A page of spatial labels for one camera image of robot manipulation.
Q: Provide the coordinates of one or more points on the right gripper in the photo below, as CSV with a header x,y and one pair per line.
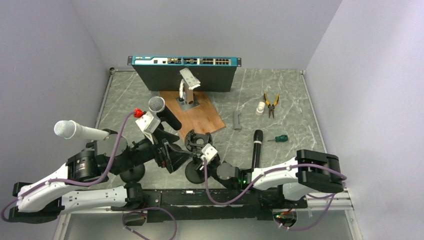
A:
x,y
209,164

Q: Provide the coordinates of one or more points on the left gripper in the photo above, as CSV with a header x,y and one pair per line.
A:
x,y
174,158

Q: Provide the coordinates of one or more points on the shock mount mic stand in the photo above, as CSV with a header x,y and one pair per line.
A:
x,y
195,142

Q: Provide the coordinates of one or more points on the black mic stand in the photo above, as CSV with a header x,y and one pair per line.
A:
x,y
134,174

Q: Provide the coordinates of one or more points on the silver head black microphone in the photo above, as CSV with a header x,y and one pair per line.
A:
x,y
157,105

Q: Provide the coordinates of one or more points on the slim black microphone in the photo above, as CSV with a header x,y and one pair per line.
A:
x,y
257,145

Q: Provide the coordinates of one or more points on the white microphone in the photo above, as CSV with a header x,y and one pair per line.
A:
x,y
68,129

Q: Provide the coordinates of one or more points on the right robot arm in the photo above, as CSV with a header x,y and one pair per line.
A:
x,y
308,171

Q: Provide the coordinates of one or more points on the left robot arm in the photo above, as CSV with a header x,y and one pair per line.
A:
x,y
106,173

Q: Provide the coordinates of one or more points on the grey plastic tube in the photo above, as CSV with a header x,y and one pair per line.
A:
x,y
236,120

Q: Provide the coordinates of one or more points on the wooden board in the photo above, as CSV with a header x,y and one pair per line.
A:
x,y
202,118

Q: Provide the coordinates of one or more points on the white pipe fitting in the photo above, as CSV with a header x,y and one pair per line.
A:
x,y
260,108

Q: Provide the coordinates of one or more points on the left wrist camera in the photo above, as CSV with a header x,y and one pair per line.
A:
x,y
148,123

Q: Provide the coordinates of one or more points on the metal bracket fixture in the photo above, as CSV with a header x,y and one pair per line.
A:
x,y
188,89

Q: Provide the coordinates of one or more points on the black front rail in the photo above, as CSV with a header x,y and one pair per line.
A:
x,y
194,204

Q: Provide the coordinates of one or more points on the blue network switch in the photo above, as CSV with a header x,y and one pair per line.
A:
x,y
200,73

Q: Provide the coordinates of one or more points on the green handled screwdriver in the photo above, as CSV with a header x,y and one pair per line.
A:
x,y
280,139

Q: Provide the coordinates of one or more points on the yellow handled pliers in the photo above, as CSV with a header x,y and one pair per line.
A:
x,y
271,104

